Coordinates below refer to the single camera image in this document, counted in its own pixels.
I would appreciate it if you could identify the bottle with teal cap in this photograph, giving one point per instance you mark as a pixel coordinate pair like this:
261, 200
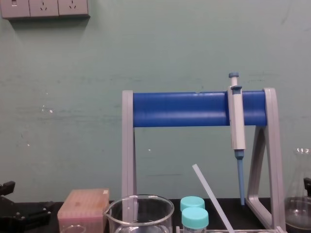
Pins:
195, 217
192, 202

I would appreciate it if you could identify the grey wall socket panel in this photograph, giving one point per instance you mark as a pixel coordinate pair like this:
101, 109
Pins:
43, 9

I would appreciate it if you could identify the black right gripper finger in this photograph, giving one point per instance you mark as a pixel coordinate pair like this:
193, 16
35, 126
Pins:
307, 187

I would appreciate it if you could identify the clear glass beaker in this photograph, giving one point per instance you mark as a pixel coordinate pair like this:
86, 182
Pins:
145, 218

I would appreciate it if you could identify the clear glass conical flask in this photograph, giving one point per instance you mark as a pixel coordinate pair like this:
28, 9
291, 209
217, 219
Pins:
297, 189

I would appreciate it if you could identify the grey pipette stand blue bar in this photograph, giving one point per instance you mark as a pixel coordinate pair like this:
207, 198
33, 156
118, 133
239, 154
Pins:
182, 109

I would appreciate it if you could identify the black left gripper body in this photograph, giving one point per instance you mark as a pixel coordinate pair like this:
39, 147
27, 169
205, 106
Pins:
7, 216

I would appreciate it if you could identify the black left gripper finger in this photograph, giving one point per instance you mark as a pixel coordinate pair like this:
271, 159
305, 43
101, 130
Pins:
39, 212
7, 188

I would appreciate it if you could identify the pink pipette tip box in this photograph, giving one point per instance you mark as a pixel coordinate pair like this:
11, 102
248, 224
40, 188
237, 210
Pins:
82, 208

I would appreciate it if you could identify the clear glass stirring rod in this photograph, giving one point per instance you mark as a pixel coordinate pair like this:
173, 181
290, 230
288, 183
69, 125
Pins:
209, 191

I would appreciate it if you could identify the white and blue pipette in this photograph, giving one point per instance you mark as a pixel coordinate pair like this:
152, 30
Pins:
237, 121

